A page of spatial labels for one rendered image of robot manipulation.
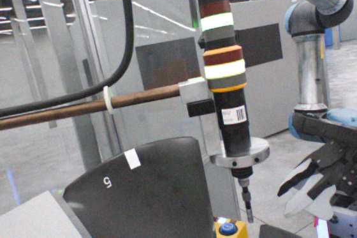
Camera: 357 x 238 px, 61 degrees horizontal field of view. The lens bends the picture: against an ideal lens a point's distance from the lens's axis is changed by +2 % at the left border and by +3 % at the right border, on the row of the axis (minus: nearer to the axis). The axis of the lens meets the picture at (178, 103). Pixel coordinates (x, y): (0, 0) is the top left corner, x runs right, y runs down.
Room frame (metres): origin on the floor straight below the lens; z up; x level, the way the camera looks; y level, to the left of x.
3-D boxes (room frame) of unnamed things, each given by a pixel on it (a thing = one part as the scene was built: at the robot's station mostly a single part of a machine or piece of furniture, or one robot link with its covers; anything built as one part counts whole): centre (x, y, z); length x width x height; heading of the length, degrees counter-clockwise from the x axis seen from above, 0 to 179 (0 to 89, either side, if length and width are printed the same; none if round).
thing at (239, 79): (0.33, -0.06, 1.54); 0.04 x 0.04 x 0.01
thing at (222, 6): (0.33, -0.06, 1.62); 0.03 x 0.03 x 0.01
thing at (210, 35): (0.33, -0.06, 1.60); 0.03 x 0.03 x 0.01
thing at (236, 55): (0.33, -0.06, 1.57); 0.04 x 0.04 x 0.01
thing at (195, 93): (0.33, -0.05, 1.50); 0.09 x 0.07 x 0.10; 89
